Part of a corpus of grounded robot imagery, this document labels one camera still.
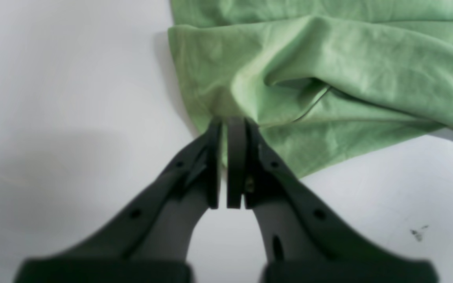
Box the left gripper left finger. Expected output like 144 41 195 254
15 118 222 283

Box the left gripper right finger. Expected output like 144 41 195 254
227 118 439 283

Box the green t-shirt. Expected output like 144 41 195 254
168 0 453 177

